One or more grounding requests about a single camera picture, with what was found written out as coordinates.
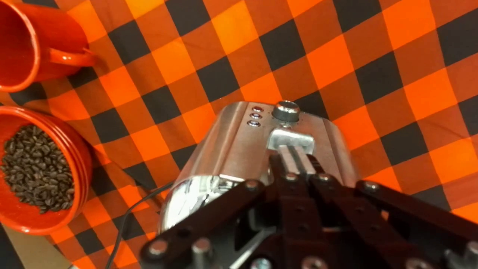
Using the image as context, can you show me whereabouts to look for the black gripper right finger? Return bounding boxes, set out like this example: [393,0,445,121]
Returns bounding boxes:
[296,145,478,269]

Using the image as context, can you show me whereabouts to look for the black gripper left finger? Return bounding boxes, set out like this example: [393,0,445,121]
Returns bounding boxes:
[140,145,313,269]

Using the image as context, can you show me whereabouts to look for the silver two-slot toaster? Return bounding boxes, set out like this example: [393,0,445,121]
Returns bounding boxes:
[157,99,361,236]

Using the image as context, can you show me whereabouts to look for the red bowl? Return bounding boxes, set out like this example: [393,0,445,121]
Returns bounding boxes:
[0,105,97,238]

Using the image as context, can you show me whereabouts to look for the orange black checked tablecloth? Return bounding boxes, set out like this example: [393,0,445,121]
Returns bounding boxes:
[0,0,478,269]

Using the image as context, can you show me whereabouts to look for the coffee beans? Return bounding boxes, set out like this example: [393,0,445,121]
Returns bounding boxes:
[0,124,76,214]

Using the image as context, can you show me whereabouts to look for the red mug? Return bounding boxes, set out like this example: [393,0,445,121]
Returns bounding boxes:
[0,0,98,96]

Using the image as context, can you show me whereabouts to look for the black toaster cord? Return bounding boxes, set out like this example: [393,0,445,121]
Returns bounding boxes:
[104,181,176,269]

